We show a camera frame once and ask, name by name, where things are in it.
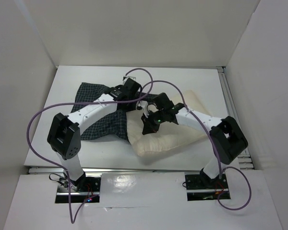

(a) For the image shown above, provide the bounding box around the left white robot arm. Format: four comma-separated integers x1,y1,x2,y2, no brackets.
47,78,142,191

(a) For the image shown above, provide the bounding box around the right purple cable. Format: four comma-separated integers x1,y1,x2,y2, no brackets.
136,80,252,211

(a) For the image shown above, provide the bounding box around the purple cable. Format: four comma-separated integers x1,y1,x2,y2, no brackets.
26,68,154,224
136,80,252,211

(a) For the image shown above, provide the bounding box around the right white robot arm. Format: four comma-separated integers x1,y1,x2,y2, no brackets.
137,93,249,188

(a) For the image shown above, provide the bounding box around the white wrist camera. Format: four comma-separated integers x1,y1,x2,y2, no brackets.
136,101,157,118
123,75,136,84

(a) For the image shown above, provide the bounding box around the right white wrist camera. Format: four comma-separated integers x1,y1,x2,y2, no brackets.
136,101,157,118

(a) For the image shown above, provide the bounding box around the cream white pillow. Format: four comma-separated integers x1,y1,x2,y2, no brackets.
126,90,209,159

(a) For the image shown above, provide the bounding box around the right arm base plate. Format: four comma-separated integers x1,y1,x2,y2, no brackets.
182,172,231,201

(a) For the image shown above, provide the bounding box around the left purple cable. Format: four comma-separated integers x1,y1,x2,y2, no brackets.
26,68,154,224

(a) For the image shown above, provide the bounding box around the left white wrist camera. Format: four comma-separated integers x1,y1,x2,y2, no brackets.
123,75,136,84

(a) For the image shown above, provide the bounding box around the aluminium front rail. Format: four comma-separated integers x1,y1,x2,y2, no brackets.
28,167,199,174

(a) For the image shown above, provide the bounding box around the dark checkered pillowcase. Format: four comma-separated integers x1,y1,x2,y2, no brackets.
71,81,156,146

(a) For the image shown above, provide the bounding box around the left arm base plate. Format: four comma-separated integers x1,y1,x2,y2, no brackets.
48,173,101,204

